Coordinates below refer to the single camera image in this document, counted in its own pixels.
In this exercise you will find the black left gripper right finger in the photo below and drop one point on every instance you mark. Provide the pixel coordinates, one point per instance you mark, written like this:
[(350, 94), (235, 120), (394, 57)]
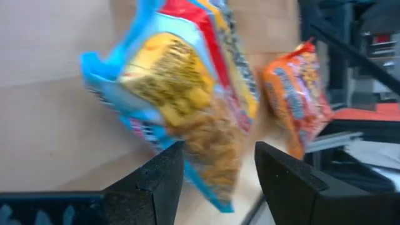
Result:
[(290, 193)]

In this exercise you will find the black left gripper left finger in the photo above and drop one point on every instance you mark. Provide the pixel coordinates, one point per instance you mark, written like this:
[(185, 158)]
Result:
[(156, 187)]

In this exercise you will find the red Maruchan spicy noodles pack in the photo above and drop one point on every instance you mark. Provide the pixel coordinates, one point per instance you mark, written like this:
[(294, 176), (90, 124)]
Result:
[(293, 93)]

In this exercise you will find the blue Maruchan ramen pack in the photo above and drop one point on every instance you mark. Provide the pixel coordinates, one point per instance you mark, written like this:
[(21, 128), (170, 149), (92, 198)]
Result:
[(175, 78)]

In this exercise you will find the black aluminium table frame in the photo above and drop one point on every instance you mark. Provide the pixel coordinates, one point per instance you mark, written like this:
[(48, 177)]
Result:
[(340, 47)]

